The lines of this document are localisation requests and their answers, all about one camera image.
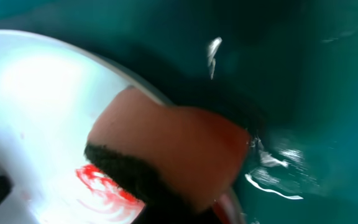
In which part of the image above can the light blue plate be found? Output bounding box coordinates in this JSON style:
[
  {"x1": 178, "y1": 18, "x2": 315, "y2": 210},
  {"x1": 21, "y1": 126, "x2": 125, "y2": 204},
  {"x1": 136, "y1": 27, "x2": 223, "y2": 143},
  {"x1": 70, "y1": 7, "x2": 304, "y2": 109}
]
[{"x1": 0, "y1": 30, "x2": 170, "y2": 224}]

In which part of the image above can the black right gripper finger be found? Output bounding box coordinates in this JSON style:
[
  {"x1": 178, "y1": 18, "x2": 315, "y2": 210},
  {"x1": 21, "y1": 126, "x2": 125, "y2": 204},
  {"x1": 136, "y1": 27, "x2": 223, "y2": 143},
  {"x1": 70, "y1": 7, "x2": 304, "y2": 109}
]
[{"x1": 132, "y1": 197, "x2": 221, "y2": 224}]

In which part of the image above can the pink and black sponge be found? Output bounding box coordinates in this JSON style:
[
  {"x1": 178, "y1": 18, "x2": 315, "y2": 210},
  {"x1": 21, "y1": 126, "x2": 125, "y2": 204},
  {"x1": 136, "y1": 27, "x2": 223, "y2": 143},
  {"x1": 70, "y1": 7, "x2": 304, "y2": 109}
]
[{"x1": 85, "y1": 88, "x2": 250, "y2": 215}]

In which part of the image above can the teal plastic tray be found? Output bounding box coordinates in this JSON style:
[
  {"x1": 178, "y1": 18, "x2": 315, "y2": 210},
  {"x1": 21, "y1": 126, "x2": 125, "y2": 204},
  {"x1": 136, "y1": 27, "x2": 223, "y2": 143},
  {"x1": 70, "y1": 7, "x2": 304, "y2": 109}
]
[{"x1": 0, "y1": 0, "x2": 358, "y2": 223}]

